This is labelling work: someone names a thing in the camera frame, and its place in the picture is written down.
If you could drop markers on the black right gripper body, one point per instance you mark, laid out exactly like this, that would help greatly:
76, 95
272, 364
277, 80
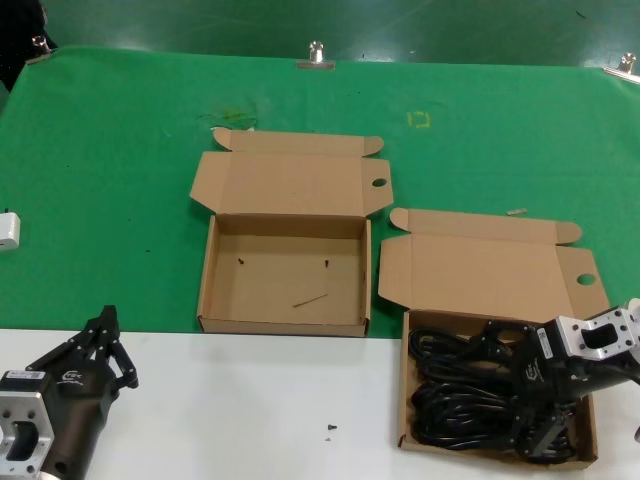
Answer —
540, 385

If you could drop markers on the thin wooden stick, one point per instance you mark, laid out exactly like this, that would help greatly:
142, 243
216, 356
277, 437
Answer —
311, 301

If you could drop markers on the green felt table cloth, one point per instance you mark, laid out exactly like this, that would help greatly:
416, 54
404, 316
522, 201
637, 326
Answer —
100, 150

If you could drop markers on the silver binder clamp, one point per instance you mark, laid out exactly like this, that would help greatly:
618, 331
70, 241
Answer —
315, 62
39, 50
624, 69

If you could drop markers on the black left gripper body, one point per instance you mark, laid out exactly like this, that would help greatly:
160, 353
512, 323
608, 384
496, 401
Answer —
80, 400

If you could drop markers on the white power adapter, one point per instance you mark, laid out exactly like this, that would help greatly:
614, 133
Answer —
9, 232

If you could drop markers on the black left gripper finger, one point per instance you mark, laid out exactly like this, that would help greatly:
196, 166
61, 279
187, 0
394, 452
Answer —
122, 367
82, 345

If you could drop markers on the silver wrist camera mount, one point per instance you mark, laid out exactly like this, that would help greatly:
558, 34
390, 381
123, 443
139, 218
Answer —
25, 415
600, 330

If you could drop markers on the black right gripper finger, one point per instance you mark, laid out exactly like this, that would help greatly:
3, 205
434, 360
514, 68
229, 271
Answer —
500, 345
545, 437

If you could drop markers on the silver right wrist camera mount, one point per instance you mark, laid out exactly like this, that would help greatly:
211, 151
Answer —
600, 330

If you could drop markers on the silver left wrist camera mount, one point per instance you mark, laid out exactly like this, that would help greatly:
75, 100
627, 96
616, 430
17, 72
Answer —
25, 415

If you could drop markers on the open brown cardboard box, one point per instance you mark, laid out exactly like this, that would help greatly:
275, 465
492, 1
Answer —
285, 180
475, 270

